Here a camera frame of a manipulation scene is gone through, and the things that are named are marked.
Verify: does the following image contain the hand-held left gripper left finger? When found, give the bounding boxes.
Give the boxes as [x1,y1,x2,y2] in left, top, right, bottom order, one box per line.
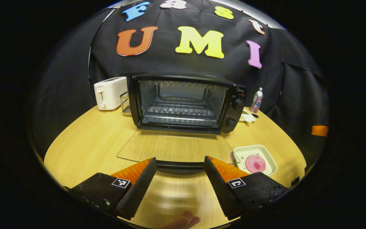
[64,157,157,220]

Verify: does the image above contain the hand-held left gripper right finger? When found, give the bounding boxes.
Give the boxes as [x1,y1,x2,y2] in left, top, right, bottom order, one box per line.
[204,156,288,221]

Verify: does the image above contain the white square plate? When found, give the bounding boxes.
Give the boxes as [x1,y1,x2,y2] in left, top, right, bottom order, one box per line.
[233,145,278,177]

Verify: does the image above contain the pink round food slice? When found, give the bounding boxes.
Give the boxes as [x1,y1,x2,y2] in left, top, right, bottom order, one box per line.
[245,155,266,173]

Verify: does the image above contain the black electric oven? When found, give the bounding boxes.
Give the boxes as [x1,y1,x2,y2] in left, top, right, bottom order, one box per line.
[116,75,247,175]

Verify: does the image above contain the silver spray can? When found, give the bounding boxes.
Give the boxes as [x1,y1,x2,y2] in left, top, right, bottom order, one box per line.
[250,87,263,114]

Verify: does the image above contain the white sauce dish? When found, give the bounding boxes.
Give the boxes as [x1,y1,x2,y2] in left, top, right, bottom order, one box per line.
[240,108,256,123]

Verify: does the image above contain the white toaster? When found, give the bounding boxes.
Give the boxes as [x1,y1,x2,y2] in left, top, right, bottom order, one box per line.
[94,77,128,111]

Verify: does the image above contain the metal wire basket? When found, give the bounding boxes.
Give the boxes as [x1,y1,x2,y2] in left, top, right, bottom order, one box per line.
[119,92,131,114]

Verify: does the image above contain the oven wire rack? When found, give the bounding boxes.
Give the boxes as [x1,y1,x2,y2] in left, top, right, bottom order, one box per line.
[145,104,217,119]

